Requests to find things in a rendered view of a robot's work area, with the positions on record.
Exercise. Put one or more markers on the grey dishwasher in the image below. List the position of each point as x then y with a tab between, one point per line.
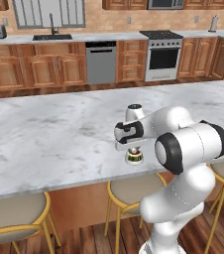
100	64

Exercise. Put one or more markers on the black sink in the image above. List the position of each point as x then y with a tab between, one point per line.
52	37

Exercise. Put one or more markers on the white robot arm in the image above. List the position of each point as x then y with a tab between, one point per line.
183	145

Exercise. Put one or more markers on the wooden base cupboard run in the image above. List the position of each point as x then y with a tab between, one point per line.
34	67
203	56

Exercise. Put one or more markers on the grey wall socket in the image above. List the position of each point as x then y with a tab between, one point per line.
5	22
196	19
129	20

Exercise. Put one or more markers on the silver microwave oven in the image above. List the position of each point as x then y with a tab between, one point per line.
165	4

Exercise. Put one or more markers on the grey framed window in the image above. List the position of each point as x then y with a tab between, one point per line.
48	13

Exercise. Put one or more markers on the wooden drawer stack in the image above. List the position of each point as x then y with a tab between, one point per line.
131	61

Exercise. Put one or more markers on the silver oven with hob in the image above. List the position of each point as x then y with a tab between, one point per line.
163	56

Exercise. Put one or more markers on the wooden island counter base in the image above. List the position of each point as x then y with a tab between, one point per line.
81	205

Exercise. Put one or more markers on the dark metal tap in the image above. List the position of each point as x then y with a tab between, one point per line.
52	25

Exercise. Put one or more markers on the white paper towel roll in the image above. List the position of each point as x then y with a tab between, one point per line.
213	24

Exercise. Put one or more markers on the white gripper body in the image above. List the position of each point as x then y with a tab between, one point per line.
130	145

